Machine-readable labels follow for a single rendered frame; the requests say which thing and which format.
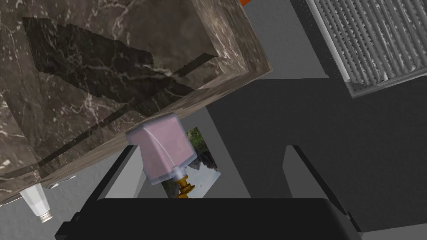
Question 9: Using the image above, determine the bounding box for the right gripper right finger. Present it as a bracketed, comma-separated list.
[282, 145, 349, 215]

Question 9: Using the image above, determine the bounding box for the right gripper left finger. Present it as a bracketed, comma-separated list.
[86, 145, 148, 201]

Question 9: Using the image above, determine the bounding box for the pink soap dispenser bottle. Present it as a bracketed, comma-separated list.
[125, 113, 198, 200]

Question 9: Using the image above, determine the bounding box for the landscape picture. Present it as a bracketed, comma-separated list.
[161, 126, 221, 199]

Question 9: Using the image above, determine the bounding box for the white shaker with metal cap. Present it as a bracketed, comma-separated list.
[19, 182, 53, 223]

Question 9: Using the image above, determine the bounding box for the grey slatted window blind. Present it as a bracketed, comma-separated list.
[305, 0, 427, 99]

